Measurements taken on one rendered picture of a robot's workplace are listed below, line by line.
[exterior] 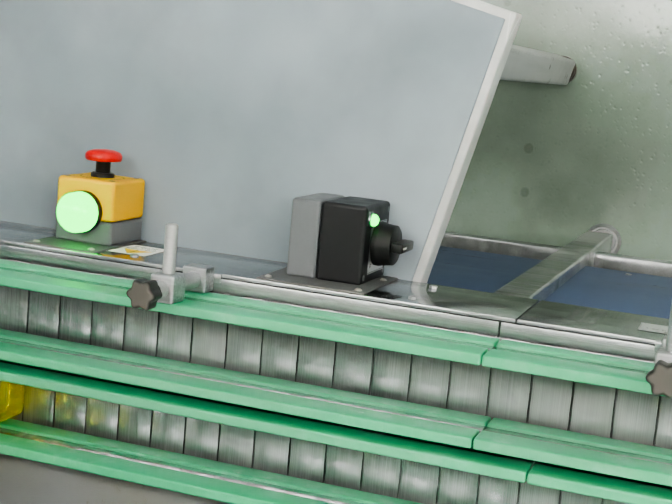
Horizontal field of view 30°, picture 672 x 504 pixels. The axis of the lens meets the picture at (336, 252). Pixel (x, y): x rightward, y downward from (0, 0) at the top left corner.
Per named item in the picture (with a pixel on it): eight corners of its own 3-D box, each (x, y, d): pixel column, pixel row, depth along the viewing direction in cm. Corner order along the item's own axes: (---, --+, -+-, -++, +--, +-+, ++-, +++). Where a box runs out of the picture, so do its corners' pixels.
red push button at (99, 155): (76, 179, 136) (78, 148, 135) (95, 177, 140) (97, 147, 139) (109, 183, 135) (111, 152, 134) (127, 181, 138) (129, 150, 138)
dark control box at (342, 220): (314, 265, 134) (285, 275, 126) (320, 191, 133) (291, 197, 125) (387, 276, 132) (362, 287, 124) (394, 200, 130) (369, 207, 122)
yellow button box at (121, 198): (89, 232, 143) (53, 238, 136) (93, 167, 142) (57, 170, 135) (143, 240, 141) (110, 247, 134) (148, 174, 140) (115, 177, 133)
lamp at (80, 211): (64, 229, 135) (49, 231, 133) (66, 187, 135) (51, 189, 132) (101, 234, 134) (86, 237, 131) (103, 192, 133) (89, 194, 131)
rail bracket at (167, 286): (184, 286, 126) (118, 307, 113) (190, 214, 124) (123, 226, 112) (221, 292, 124) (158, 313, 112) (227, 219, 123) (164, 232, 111)
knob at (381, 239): (381, 262, 129) (412, 266, 128) (367, 267, 125) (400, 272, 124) (385, 219, 129) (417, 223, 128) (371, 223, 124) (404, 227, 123)
